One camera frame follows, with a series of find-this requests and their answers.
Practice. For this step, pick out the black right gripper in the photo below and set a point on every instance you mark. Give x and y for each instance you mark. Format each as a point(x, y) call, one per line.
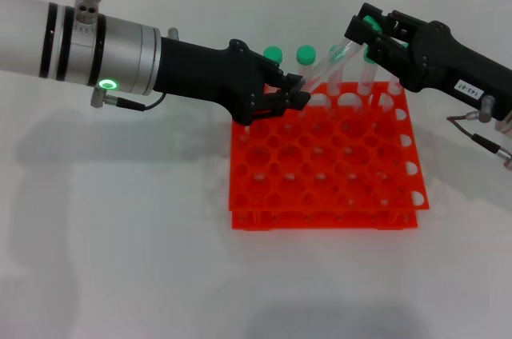
point(440, 63)

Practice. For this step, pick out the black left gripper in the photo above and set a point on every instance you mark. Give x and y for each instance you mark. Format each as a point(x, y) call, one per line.
point(200, 73)

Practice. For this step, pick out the orange test tube rack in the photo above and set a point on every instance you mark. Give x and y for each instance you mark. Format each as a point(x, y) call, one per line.
point(320, 179)

